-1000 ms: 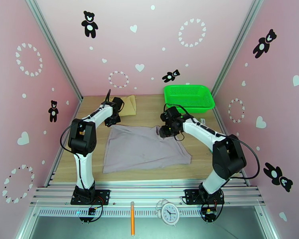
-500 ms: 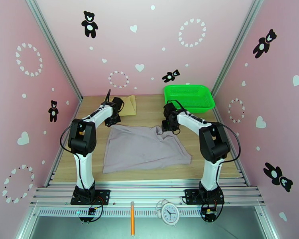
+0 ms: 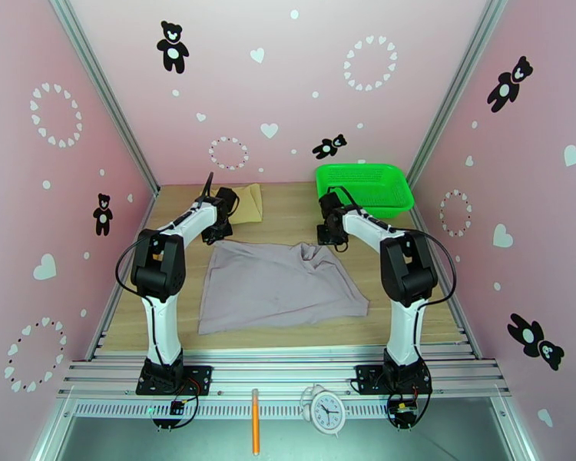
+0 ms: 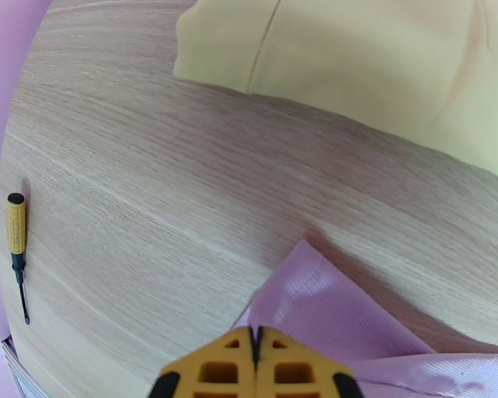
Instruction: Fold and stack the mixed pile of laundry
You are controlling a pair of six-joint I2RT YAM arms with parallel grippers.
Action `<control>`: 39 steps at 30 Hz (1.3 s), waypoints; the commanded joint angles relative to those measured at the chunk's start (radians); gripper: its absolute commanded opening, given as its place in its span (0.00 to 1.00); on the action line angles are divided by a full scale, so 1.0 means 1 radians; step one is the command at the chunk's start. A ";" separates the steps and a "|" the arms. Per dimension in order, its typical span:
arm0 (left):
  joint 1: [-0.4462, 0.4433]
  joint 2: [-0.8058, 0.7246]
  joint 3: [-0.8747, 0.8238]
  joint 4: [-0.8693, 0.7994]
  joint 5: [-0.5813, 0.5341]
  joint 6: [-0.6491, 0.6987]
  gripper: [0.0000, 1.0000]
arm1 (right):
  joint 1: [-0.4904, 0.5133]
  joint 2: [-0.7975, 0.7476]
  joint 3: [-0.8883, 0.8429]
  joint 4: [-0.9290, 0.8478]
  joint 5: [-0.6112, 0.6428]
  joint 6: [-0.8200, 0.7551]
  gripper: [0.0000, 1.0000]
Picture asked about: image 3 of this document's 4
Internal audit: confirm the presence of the cream yellow garment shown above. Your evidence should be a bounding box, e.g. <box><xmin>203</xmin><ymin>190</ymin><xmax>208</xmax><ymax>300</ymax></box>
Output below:
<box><xmin>199</xmin><ymin>183</ymin><xmax>265</xmax><ymax>225</ymax></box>

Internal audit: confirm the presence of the lilac ribbed garment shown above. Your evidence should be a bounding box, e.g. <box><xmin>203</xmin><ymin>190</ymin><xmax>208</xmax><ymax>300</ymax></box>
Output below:
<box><xmin>197</xmin><ymin>240</ymin><xmax>369</xmax><ymax>336</ymax></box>

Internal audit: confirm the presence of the green plastic basket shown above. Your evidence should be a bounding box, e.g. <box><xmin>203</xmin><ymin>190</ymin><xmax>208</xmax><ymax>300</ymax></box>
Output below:
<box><xmin>315</xmin><ymin>163</ymin><xmax>416</xmax><ymax>220</ymax></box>

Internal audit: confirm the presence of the perforated metal strip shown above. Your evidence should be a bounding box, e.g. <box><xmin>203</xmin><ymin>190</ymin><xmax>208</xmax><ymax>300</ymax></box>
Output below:
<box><xmin>71</xmin><ymin>399</ymin><xmax>395</xmax><ymax>420</ymax></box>

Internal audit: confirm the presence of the white alarm clock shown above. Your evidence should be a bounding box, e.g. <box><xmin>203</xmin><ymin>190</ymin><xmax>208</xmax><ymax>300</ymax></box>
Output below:
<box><xmin>300</xmin><ymin>383</ymin><xmax>348</xmax><ymax>434</ymax></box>

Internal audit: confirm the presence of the orange pen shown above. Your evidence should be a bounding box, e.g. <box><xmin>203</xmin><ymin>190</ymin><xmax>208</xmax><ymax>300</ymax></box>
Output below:
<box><xmin>250</xmin><ymin>388</ymin><xmax>261</xmax><ymax>457</ymax></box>

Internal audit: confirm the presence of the aluminium table side rail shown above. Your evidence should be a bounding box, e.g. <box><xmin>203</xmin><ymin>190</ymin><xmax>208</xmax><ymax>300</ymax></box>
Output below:
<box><xmin>409</xmin><ymin>204</ymin><xmax>483</xmax><ymax>362</ymax></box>
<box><xmin>84</xmin><ymin>185</ymin><xmax>161</xmax><ymax>362</ymax></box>

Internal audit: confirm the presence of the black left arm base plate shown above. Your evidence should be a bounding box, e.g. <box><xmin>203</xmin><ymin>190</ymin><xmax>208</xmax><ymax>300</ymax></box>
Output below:
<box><xmin>135</xmin><ymin>364</ymin><xmax>214</xmax><ymax>397</ymax></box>

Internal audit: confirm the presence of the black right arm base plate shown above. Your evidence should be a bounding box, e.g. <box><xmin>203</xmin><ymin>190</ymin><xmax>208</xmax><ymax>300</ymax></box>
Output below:
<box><xmin>355</xmin><ymin>364</ymin><xmax>433</xmax><ymax>396</ymax></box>

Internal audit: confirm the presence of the aluminium front rail platform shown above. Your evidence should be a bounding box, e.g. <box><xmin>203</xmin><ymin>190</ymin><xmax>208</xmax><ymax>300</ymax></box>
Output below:
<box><xmin>57</xmin><ymin>344</ymin><xmax>512</xmax><ymax>400</ymax></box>

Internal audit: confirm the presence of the aluminium corner post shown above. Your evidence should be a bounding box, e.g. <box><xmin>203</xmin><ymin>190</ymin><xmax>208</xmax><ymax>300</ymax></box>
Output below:
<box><xmin>45</xmin><ymin>0</ymin><xmax>161</xmax><ymax>193</ymax></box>
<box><xmin>406</xmin><ymin>0</ymin><xmax>510</xmax><ymax>187</ymax></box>

